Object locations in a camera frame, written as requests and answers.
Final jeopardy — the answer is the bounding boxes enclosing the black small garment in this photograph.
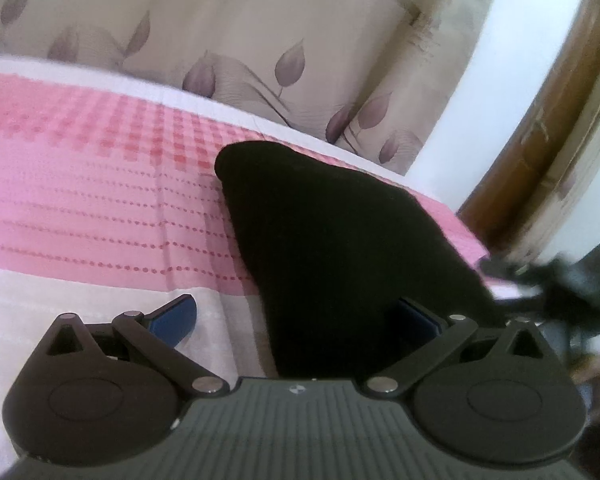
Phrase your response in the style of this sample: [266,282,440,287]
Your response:
[214,141,505,379]

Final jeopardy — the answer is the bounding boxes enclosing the beige leaf-pattern curtain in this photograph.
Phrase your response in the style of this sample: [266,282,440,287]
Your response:
[0,0,493,174]

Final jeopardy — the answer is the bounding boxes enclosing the pink checkered bed sheet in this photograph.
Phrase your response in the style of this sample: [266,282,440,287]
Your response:
[0,54,489,470]

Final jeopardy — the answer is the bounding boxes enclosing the brown wooden door frame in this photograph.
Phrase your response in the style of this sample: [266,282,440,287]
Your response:
[458,0,600,252]

